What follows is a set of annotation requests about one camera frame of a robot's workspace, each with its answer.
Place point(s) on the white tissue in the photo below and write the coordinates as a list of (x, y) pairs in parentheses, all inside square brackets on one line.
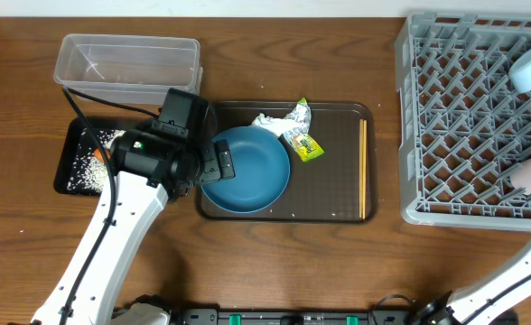
[(275, 126)]

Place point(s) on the orange carrot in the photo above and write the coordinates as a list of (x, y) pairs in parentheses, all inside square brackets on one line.
[(97, 154)]

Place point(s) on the grey dishwasher rack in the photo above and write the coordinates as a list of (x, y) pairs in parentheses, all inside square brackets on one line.
[(464, 128)]

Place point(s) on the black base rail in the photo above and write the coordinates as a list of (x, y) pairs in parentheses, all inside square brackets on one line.
[(254, 317)]

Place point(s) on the pile of white rice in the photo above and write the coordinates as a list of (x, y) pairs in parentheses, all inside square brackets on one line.
[(87, 175)]

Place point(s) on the dark blue plate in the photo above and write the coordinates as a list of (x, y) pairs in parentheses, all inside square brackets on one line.
[(262, 171)]

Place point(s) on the clear plastic container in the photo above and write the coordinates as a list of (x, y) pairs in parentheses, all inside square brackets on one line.
[(128, 69)]

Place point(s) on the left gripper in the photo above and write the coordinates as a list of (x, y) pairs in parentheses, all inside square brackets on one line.
[(217, 168)]

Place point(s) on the wooden chopstick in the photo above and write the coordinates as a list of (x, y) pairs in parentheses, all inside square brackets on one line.
[(363, 170), (359, 172)]

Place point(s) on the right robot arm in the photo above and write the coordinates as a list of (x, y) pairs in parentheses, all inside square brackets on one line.
[(484, 301)]

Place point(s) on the brown serving tray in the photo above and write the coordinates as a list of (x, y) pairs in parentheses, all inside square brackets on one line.
[(325, 189)]

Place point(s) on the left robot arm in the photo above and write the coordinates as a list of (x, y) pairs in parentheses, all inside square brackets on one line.
[(146, 170)]

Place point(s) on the silver green snack wrapper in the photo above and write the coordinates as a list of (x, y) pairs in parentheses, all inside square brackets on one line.
[(298, 134)]

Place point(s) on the black rectangular tray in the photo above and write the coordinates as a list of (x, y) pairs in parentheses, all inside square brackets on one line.
[(107, 130)]

